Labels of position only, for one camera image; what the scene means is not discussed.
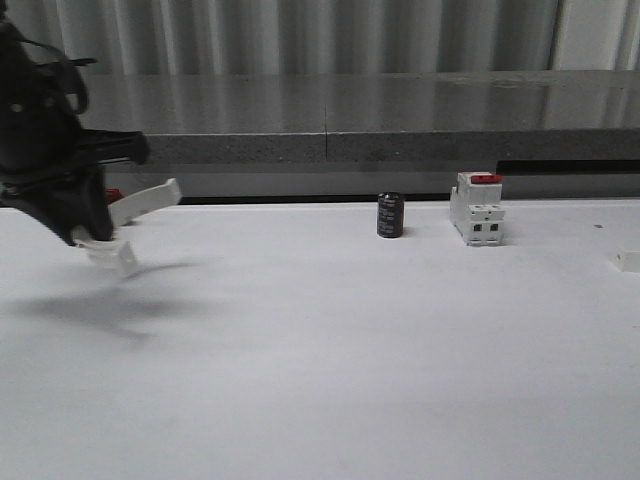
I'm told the grey stone countertop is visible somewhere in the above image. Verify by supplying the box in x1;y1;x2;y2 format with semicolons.
82;71;639;173

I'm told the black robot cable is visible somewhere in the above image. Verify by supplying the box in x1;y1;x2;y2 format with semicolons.
19;37;99;115

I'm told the brass valve red handwheel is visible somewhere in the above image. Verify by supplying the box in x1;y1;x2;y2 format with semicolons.
106;188;124;204

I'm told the white half pipe clamp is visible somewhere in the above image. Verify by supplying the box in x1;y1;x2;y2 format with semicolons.
73;178;182;279
613;248;640;273

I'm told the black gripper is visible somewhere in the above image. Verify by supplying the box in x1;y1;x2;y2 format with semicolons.
1;29;149;246

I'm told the black cylindrical capacitor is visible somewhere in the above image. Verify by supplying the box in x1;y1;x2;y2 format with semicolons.
376;192;405;238

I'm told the white circuit breaker red switch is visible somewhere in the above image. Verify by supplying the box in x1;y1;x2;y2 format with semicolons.
450;172;505;246

